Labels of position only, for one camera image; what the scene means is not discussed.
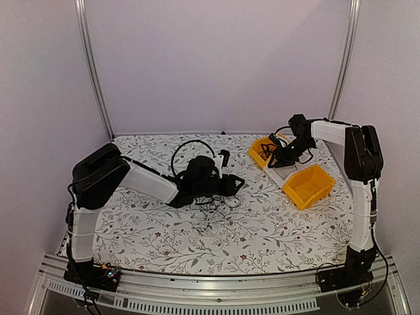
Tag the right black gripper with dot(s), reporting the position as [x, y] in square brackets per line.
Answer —
[283, 159]

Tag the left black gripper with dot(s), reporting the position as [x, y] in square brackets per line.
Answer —
[230, 189]

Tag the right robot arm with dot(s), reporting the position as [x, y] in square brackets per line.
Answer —
[363, 163]

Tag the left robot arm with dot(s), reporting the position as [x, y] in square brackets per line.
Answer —
[97, 177]

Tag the far yellow bin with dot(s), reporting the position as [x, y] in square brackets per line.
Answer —
[261, 150]

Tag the yellow bin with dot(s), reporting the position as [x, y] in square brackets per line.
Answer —
[261, 150]
[308, 186]

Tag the white translucent bin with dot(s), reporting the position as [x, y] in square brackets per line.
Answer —
[280, 175]

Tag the floral table mat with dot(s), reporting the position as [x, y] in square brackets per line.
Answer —
[257, 231]

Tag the near yellow bin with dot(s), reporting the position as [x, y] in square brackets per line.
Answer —
[308, 186]

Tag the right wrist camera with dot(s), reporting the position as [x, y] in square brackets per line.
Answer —
[278, 139]

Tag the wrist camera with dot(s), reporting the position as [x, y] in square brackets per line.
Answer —
[221, 161]
[278, 139]

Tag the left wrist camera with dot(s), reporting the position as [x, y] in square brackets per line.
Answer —
[221, 161]

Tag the right aluminium frame post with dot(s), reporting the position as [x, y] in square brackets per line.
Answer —
[346, 57]

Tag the aluminium frame post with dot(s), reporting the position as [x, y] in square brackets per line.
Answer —
[346, 57]
[82, 20]

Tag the aluminium front rail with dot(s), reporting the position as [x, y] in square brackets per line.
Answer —
[152, 293]

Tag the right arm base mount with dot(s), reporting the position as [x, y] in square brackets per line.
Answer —
[354, 277]

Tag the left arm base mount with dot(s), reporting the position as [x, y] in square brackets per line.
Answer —
[105, 277]

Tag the left aluminium frame post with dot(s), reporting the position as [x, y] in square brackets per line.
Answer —
[82, 20]

